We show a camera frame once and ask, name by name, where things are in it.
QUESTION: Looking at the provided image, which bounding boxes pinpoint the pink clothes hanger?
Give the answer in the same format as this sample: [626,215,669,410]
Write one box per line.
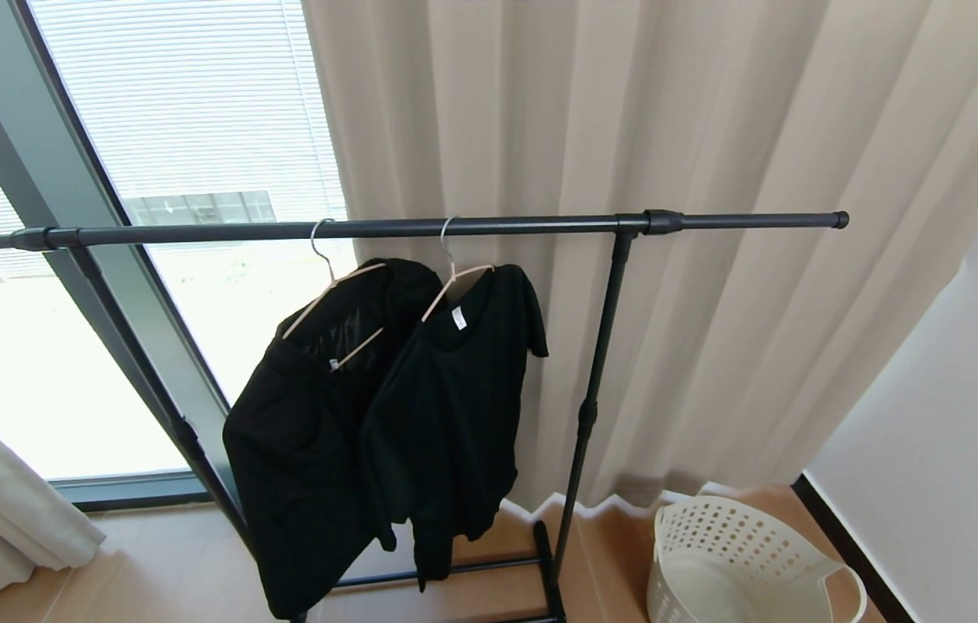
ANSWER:
[420,216,497,324]
[280,218,388,371]

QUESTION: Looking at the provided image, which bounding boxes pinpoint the black t-shirt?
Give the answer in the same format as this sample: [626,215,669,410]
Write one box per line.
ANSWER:
[359,264,550,594]

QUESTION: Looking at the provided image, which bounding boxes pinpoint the black shorts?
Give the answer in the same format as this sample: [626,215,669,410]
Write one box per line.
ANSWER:
[222,257,447,620]

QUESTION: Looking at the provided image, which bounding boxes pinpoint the black clothes rack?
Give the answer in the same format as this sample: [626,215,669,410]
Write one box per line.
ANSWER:
[0,208,851,623]

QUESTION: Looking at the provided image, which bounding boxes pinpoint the white laundry basket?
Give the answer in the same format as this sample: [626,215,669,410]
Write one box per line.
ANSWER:
[647,493,869,623]

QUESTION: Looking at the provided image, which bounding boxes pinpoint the beige curtain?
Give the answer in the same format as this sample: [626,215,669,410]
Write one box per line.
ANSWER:
[299,0,978,520]

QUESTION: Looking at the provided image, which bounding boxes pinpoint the window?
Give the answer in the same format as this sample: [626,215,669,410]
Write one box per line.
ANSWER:
[0,0,360,511]

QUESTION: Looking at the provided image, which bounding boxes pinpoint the white curtain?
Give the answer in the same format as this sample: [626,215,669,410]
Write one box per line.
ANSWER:
[0,376,106,602]

